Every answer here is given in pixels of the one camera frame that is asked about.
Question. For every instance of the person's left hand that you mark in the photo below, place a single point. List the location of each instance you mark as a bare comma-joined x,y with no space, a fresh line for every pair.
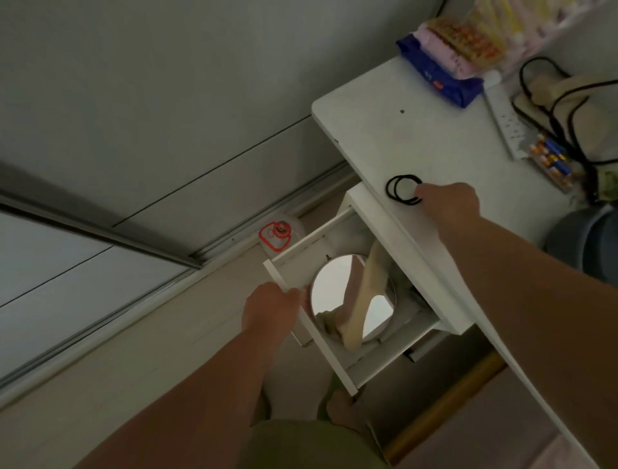
268,311

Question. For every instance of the person's right hand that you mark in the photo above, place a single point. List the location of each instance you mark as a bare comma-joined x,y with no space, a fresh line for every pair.
451,205

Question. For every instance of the person's right fingers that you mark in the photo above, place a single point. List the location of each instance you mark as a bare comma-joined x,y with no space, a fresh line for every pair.
423,192

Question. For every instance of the person's left fingers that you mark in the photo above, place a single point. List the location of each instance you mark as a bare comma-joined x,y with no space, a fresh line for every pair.
291,295

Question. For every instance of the white desk drawer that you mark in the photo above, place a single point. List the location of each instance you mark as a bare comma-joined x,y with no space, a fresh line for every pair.
333,372

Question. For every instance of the person's left forearm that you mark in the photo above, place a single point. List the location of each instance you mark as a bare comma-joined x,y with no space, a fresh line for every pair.
193,410

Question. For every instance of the person's right forearm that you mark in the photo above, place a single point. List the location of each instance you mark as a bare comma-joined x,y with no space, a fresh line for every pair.
540,319

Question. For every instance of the round mirror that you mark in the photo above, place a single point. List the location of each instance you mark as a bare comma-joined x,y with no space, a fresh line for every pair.
328,290

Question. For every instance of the white desk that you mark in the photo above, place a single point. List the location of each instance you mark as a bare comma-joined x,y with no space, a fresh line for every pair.
434,140

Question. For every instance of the clear container with red lid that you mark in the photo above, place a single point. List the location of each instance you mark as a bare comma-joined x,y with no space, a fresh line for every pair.
277,234

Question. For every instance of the beige plastic comb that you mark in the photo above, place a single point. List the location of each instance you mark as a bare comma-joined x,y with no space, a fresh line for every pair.
359,314

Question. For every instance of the white power strip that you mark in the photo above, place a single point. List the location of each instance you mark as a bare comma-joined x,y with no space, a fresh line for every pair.
507,121

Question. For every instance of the blue tissue packet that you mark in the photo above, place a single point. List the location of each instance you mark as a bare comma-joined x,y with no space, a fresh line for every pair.
434,72

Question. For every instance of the person's foot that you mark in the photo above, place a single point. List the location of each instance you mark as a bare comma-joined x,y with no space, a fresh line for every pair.
345,410

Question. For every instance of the pack of batteries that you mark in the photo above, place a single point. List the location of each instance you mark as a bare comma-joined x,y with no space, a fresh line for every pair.
553,162

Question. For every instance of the pink tissue packet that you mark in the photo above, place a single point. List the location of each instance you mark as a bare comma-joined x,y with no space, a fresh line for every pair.
451,60

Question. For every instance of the green shorts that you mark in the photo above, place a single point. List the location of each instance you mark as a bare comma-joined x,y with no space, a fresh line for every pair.
309,447

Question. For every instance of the orange patterned snack packet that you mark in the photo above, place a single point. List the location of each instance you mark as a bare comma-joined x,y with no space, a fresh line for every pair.
466,41

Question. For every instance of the grey plastic bin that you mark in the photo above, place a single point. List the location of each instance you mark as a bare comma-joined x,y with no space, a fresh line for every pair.
584,241

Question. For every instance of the beige hair dryer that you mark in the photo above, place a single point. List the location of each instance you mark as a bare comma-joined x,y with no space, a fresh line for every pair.
565,89

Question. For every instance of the green patterned pouch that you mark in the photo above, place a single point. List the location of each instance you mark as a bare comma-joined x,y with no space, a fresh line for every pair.
609,183

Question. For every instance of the wooden bar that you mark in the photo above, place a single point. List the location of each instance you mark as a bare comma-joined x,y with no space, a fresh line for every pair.
444,406

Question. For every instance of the yellow and pink packets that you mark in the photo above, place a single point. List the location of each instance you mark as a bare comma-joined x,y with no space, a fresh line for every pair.
512,22

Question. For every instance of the metal sliding door rail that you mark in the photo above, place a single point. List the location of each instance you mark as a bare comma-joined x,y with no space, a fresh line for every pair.
120,236

